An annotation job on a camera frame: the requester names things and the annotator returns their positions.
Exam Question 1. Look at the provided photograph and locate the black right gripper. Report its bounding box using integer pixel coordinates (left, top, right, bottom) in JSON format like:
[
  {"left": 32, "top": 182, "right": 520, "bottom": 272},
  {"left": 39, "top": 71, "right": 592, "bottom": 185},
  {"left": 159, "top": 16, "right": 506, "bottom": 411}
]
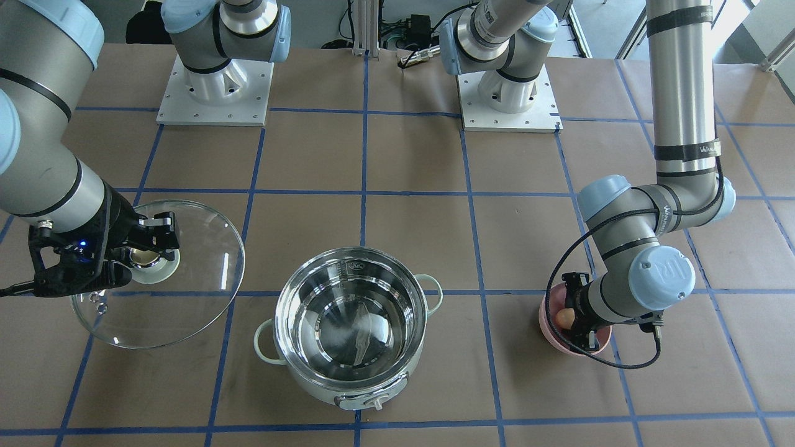
[{"left": 28, "top": 184, "right": 179, "bottom": 297}]

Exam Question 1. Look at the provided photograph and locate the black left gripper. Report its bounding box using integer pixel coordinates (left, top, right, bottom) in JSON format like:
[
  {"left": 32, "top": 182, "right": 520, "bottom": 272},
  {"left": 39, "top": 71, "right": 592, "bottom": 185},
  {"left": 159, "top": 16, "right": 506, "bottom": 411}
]
[{"left": 562, "top": 272, "right": 598, "bottom": 351}]

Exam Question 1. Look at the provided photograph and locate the brown egg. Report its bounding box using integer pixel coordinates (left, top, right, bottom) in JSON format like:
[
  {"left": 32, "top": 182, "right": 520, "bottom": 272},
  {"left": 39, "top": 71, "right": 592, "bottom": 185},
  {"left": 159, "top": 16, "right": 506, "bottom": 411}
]
[{"left": 555, "top": 308, "right": 576, "bottom": 330}]

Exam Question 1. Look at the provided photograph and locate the glass pot lid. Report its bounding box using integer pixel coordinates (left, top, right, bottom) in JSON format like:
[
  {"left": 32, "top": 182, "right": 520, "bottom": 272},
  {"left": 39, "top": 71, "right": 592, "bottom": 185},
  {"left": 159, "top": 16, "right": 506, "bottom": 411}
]
[{"left": 71, "top": 200, "right": 246, "bottom": 349}]

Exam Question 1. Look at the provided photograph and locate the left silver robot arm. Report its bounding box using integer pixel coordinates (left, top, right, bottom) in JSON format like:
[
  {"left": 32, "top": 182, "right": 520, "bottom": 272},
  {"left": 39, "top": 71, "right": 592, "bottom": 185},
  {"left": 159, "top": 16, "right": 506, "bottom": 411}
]
[{"left": 439, "top": 1, "right": 736, "bottom": 356}]

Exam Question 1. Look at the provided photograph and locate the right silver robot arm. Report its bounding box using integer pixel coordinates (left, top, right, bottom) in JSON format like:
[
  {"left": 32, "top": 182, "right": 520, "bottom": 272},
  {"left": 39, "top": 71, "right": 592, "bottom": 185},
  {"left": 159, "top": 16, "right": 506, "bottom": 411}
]
[{"left": 1, "top": 1, "right": 292, "bottom": 297}]

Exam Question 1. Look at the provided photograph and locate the white electric cooking pot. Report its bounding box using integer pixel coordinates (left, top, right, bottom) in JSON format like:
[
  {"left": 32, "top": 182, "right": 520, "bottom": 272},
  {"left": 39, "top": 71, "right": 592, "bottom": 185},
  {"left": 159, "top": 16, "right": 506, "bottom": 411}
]
[{"left": 253, "top": 246, "right": 445, "bottom": 411}]

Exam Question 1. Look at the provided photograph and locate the pink bowl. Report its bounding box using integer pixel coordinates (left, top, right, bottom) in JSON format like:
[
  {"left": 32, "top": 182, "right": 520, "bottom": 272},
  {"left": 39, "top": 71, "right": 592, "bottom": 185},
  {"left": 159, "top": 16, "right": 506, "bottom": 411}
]
[{"left": 538, "top": 283, "right": 612, "bottom": 357}]

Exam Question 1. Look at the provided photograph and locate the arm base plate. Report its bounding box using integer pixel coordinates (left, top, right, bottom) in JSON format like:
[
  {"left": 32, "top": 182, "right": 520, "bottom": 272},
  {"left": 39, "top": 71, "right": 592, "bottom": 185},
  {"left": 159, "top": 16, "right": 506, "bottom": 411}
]
[
  {"left": 156, "top": 57, "right": 275, "bottom": 127},
  {"left": 457, "top": 66, "right": 563, "bottom": 133}
]

